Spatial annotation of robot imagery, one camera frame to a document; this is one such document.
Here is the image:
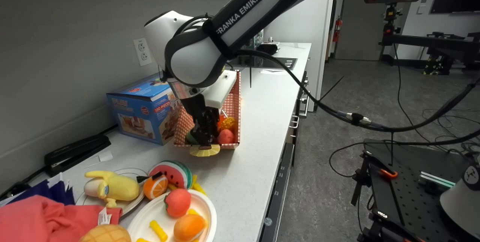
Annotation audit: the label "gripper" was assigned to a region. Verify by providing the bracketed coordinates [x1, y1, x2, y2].
[181, 94, 221, 148]

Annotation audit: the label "red checkered box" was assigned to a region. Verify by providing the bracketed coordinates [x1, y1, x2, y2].
[174, 70, 242, 150]

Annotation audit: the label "blue cardboard toy box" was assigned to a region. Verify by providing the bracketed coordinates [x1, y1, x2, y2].
[106, 73, 181, 146]

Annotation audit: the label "black device on counter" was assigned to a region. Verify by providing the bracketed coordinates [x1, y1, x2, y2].
[256, 42, 280, 55]

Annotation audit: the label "red plush fruit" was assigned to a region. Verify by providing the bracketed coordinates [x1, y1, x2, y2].
[217, 129, 236, 145]

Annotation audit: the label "yellow pineapple slice plush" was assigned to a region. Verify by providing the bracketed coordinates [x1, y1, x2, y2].
[189, 144, 221, 157]

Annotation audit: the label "orange yellow plush fruit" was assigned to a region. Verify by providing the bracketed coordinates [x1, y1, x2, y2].
[219, 116, 237, 131]

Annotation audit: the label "watermelon slice plush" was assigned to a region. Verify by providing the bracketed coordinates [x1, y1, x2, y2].
[148, 160, 193, 190]

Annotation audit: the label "yellow plush strips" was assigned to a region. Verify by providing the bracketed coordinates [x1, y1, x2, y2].
[192, 175, 207, 196]

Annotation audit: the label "red apple plush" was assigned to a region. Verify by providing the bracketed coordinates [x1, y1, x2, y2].
[164, 188, 192, 218]

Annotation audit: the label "orange slice plush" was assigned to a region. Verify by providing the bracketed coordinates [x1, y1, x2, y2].
[142, 173, 169, 200]

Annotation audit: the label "black cooktop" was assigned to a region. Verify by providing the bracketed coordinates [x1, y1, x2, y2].
[228, 55, 298, 70]

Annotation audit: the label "orange fruit plush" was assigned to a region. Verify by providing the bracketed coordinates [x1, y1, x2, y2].
[173, 214, 207, 242]

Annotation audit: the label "white paper plate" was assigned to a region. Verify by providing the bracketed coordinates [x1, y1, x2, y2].
[127, 189, 218, 242]

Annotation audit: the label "patterned carton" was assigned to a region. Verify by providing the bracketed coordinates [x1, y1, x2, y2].
[240, 29, 264, 50]

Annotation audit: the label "yellow banana plush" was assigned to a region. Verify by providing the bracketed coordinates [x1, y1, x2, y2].
[84, 170, 140, 208]

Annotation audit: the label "silver metal plate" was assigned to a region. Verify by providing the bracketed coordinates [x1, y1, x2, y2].
[75, 167, 149, 217]

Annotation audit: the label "small yellow plush piece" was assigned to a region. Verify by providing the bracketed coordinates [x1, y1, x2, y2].
[149, 220, 168, 242]

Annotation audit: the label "black stapler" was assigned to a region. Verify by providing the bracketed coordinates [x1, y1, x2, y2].
[44, 134, 112, 177]

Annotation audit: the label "red fire extinguisher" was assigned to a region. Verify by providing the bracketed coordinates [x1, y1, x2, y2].
[332, 16, 343, 43]

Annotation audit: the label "blue cloth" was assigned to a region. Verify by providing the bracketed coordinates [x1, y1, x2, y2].
[7, 179, 76, 206]

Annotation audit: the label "red cloth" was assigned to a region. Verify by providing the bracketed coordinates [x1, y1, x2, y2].
[0, 195, 123, 242]

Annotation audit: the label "grey door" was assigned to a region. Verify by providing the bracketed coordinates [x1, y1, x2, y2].
[334, 0, 405, 61]

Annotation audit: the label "orange tool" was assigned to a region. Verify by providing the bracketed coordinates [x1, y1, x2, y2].
[378, 167, 399, 180]

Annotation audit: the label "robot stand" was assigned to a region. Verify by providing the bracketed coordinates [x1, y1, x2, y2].
[351, 139, 480, 242]

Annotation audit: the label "green white bar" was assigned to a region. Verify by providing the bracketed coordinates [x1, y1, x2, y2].
[419, 171, 456, 190]

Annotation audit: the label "black table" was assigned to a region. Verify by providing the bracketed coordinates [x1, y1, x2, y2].
[378, 31, 480, 76]

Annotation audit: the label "white wall socket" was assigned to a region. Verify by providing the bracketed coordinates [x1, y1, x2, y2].
[133, 38, 153, 67]

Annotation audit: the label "black cable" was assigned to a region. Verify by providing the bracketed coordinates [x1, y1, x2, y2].
[391, 43, 426, 139]

